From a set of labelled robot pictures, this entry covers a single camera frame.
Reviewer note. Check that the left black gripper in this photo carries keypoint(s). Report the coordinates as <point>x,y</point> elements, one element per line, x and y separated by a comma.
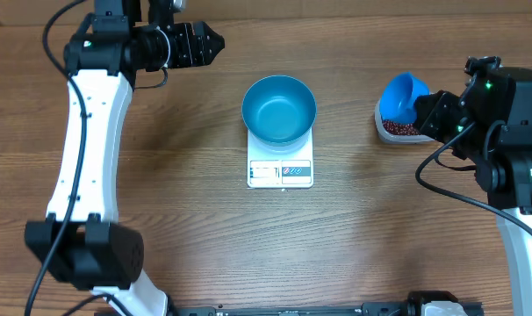
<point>185,32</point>

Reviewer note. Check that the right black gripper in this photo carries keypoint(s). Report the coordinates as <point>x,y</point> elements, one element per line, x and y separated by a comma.
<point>438,111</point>

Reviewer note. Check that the blue plastic measuring scoop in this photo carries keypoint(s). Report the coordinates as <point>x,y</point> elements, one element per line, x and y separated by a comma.
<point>397,102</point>

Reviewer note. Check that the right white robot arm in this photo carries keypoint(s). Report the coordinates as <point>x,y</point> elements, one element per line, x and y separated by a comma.
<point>490,123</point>

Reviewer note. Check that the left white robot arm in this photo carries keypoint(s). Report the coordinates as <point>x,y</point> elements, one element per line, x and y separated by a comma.
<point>80,241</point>

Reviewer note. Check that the blue metal bowl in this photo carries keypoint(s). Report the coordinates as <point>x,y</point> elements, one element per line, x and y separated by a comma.
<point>279,110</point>

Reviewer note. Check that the white digital kitchen scale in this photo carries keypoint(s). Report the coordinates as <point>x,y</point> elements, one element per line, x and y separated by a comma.
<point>280,167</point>

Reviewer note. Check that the red beans in container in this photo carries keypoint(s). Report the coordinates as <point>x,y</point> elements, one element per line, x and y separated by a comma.
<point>398,129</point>

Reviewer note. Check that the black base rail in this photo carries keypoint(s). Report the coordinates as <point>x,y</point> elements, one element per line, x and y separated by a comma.
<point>417,303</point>

